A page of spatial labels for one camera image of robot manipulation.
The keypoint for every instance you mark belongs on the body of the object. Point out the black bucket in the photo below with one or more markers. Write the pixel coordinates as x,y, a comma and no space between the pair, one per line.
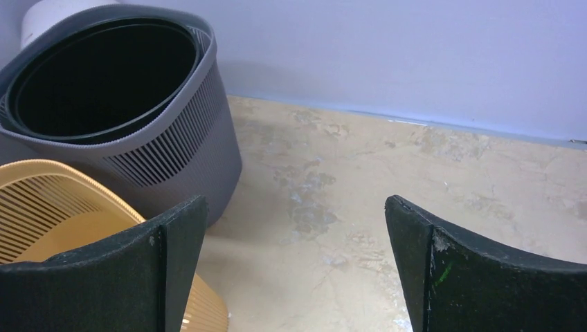
103,82

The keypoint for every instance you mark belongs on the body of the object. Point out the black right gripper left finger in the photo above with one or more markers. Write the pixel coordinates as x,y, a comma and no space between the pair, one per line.
136,280

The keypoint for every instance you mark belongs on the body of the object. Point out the grey slatted plastic basket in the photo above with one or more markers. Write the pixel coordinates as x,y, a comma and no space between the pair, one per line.
190,148

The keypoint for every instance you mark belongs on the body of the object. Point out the white cylindrical bin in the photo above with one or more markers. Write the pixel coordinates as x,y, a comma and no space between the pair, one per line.
45,14

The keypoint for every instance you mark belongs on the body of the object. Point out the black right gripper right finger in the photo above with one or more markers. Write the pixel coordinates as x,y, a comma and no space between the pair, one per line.
454,279

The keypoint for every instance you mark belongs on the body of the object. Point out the yellow slatted plastic basket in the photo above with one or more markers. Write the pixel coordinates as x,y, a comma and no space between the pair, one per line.
48,207

